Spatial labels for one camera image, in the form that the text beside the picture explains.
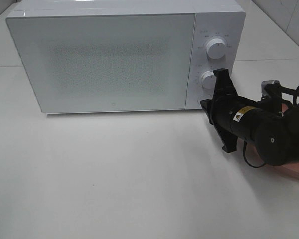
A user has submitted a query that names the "pink speckled plate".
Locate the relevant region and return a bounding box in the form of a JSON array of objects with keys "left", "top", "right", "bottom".
[{"left": 243, "top": 107, "right": 299, "bottom": 178}]

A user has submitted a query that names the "white microwave oven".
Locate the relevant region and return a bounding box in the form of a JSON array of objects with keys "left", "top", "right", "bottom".
[{"left": 6, "top": 0, "right": 246, "bottom": 114}]

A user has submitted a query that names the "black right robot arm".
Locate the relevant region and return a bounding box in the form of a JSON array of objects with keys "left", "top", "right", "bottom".
[{"left": 200, "top": 68, "right": 299, "bottom": 166}]

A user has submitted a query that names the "upper white power knob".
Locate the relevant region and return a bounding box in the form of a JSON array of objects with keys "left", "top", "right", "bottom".
[{"left": 205, "top": 37, "right": 226, "bottom": 60}]

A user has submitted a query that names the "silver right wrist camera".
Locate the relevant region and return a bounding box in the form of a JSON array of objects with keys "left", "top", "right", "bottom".
[{"left": 261, "top": 80, "right": 282, "bottom": 100}]

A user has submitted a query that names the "white timer knob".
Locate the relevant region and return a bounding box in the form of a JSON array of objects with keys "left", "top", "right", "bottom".
[{"left": 201, "top": 71, "right": 217, "bottom": 89}]

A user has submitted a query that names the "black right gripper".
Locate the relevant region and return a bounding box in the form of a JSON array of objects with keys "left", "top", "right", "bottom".
[{"left": 205, "top": 68, "right": 277, "bottom": 153}]

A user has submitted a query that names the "white microwave door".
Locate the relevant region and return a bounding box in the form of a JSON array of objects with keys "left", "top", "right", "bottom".
[{"left": 6, "top": 14, "right": 195, "bottom": 113}]

